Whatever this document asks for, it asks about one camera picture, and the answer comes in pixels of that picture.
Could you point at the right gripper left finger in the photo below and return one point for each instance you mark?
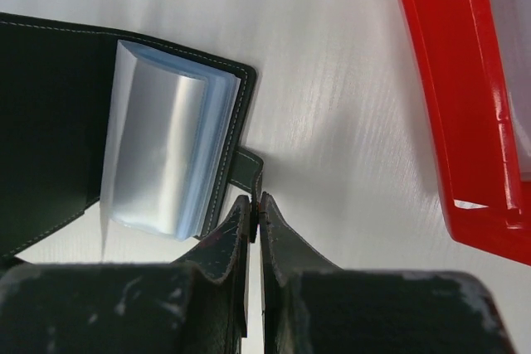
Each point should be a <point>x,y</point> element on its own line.
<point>195,304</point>

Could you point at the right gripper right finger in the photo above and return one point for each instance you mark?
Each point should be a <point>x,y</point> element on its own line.
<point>310,305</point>

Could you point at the white card stack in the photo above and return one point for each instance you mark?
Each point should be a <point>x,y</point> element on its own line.
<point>512,25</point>

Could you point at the black leather card holder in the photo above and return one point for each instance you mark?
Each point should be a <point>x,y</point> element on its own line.
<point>144,128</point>

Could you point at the red plastic card tray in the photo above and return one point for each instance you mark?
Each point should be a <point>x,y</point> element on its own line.
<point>485,201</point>

